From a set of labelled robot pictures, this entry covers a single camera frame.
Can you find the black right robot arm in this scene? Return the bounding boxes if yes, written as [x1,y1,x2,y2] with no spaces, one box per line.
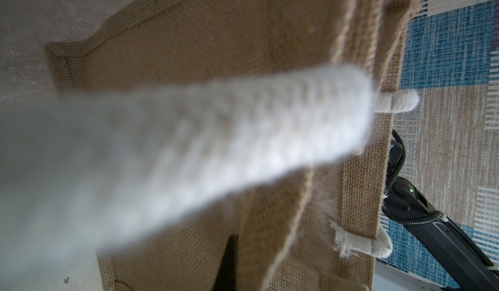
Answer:
[382,131,498,290]

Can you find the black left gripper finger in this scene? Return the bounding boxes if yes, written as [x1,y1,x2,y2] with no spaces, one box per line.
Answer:
[212,234,239,291]

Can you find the burlap tote bag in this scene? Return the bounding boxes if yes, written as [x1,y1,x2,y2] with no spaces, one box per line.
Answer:
[0,0,421,291]

